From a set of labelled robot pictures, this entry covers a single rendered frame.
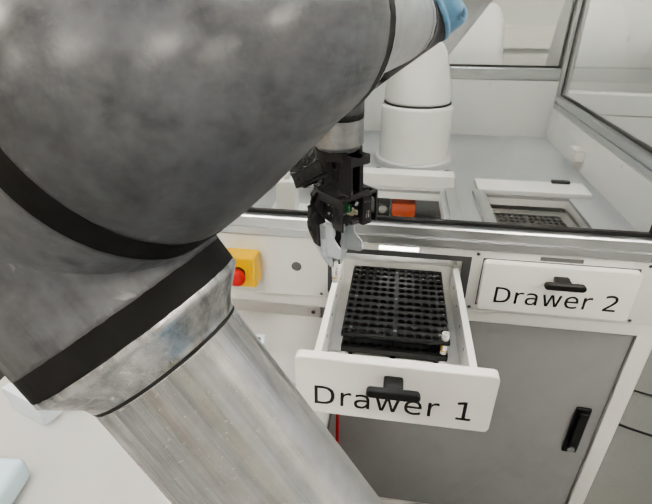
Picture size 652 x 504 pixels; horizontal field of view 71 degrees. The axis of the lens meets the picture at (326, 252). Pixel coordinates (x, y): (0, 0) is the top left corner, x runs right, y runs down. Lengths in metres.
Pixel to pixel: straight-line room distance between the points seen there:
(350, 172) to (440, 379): 0.32
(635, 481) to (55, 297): 1.88
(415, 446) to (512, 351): 0.40
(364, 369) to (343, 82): 0.54
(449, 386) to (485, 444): 0.66
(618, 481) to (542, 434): 0.63
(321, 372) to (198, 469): 0.48
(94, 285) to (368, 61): 0.14
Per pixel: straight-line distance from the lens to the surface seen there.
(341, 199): 0.67
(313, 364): 0.69
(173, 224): 0.17
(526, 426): 1.31
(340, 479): 0.27
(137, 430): 0.24
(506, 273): 0.98
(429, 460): 1.40
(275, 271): 1.02
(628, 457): 2.02
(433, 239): 0.94
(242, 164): 0.16
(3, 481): 0.83
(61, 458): 0.88
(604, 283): 1.04
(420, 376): 0.69
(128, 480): 0.81
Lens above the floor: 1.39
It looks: 29 degrees down
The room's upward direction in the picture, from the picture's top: straight up
